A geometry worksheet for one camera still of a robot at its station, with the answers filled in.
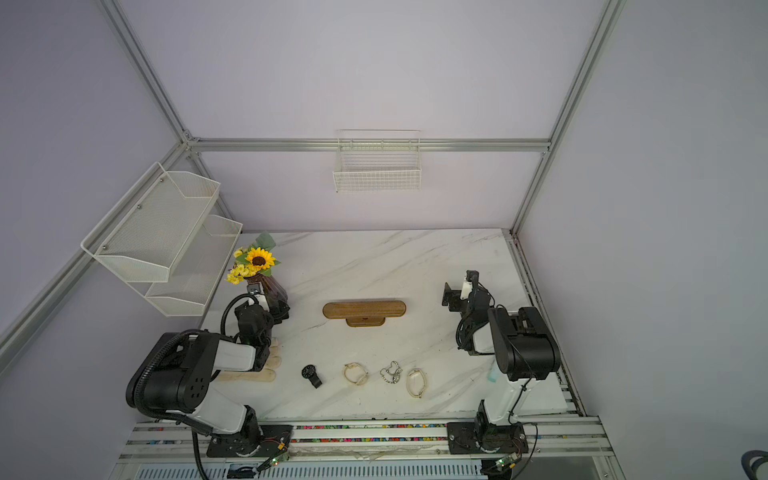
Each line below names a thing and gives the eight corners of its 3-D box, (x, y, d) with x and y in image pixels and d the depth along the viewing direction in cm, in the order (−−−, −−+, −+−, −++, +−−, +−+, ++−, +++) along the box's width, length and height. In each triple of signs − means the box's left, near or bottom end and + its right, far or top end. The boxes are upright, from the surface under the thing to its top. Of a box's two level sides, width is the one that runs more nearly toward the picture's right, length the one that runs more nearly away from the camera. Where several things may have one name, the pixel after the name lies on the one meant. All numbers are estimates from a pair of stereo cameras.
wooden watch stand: (327, 328, 96) (321, 315, 89) (329, 314, 99) (324, 300, 93) (405, 329, 96) (406, 315, 89) (404, 314, 99) (405, 300, 93)
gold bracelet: (340, 374, 86) (339, 371, 85) (351, 360, 89) (350, 357, 87) (360, 388, 84) (359, 386, 82) (370, 374, 86) (369, 371, 85)
